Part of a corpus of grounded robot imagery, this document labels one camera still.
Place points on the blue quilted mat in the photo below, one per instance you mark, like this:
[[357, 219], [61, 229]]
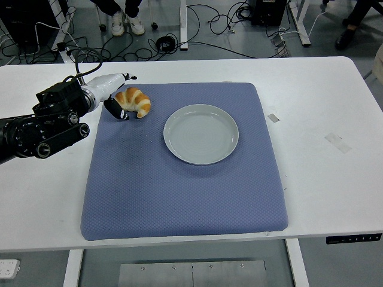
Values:
[[179, 197]]

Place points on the black power adapter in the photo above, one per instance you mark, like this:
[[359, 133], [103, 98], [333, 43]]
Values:
[[62, 46]]

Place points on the white sneaker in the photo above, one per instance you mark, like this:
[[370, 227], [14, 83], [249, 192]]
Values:
[[136, 25], [117, 25]]

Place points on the black equipment box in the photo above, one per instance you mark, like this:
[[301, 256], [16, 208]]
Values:
[[267, 12]]

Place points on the person's leg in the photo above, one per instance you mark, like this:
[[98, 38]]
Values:
[[133, 7], [362, 12], [104, 6]]

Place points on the croissant bread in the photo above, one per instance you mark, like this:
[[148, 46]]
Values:
[[134, 100]]

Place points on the grey tape piece large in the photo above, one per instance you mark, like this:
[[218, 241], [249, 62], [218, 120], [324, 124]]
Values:
[[337, 143]]

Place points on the beige object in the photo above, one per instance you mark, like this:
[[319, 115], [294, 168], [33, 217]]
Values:
[[379, 62]]

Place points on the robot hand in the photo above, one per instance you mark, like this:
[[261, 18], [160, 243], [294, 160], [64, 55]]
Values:
[[103, 85]]

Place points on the black table control panel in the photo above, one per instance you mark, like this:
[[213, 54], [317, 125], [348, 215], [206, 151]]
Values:
[[353, 239]]

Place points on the white table leg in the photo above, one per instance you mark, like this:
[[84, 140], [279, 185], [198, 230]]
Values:
[[73, 267], [297, 263]]

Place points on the large black cabinet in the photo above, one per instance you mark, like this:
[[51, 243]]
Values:
[[27, 15]]

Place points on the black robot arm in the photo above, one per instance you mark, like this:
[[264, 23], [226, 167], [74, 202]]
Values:
[[18, 137]]

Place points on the grey round plate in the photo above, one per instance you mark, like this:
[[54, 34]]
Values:
[[200, 134]]

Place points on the silver foot pedal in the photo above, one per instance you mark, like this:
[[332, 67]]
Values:
[[280, 45]]

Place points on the black shoe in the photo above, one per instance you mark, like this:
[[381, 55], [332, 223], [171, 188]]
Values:
[[344, 39]]

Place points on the white desk leg post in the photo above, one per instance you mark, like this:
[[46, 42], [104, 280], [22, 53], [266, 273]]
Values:
[[183, 24]]

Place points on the grey tape piece small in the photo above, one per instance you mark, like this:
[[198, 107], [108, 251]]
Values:
[[273, 117]]

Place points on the chair caster leg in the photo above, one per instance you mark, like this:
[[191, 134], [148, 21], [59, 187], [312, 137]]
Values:
[[102, 27], [154, 25]]

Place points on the white power strip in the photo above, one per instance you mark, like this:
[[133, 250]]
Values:
[[9, 267]]

